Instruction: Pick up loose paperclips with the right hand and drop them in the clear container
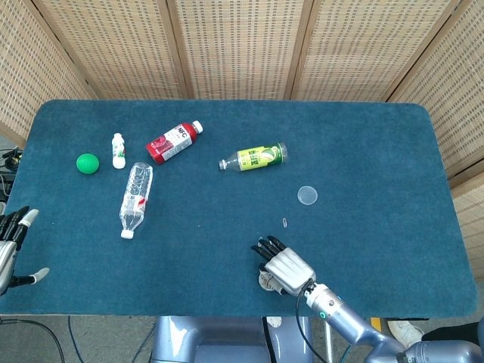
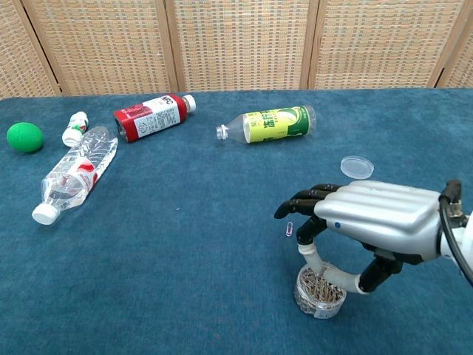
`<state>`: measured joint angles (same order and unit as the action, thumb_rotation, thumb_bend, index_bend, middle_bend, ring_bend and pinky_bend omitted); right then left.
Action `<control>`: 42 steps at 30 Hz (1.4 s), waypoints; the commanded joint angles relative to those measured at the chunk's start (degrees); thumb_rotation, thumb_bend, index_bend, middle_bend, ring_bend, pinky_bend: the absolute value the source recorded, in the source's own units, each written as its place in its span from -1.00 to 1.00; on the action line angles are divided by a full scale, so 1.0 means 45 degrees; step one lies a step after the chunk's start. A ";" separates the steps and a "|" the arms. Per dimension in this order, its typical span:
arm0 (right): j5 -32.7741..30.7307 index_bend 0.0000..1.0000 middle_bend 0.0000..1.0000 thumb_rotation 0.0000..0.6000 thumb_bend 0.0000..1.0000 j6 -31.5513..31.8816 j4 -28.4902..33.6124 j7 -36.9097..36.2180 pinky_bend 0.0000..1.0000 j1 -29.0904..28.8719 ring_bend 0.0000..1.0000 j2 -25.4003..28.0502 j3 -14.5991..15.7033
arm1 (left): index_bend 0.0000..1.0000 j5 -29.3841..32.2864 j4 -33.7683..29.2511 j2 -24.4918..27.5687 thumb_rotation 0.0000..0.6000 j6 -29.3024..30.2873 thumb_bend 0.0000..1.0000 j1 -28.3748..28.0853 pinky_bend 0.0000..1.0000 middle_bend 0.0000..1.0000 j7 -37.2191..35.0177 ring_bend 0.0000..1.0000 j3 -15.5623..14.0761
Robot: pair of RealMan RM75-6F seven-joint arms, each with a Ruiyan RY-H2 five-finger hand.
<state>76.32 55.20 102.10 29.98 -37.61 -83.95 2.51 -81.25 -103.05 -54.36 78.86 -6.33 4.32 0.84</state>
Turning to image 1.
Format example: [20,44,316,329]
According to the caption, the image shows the blue-grey robot torso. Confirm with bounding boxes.
[150,315,315,363]

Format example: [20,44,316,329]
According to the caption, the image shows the black cable bundle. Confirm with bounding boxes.
[0,148,24,201]

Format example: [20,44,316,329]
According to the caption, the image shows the green ball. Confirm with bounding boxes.
[76,153,101,175]

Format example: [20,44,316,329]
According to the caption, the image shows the small white yogurt bottle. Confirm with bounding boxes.
[111,132,127,169]

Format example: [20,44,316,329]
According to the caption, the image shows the white shoe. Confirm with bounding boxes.
[388,319,425,341]

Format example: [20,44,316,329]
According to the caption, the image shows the red juice bottle white cap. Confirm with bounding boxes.
[145,119,204,165]

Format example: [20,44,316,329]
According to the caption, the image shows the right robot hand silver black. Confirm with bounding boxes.
[250,235,317,296]

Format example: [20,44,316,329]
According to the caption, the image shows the black floor cable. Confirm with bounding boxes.
[0,319,69,363]

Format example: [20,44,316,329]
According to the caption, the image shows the clear round plastic lid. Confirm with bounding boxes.
[296,185,319,206]

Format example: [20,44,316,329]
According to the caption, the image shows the small round container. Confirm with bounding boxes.
[258,272,283,292]

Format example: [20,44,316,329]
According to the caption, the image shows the clear water bottle white cap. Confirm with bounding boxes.
[119,162,154,240]

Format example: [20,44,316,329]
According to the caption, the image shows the black cable on robot arm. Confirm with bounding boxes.
[295,279,327,363]

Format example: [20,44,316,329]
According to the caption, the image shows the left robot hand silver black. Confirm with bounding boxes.
[0,206,51,296]

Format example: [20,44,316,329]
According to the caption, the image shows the woven bamboo folding screen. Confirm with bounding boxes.
[0,0,484,283]

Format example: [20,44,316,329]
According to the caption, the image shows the blue carpet table cloth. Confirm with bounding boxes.
[0,98,478,318]

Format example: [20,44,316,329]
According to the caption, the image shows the blue floor cable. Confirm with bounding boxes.
[67,315,84,363]

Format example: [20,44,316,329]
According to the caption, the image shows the open bottle yellow-green label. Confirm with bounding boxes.
[218,141,289,173]

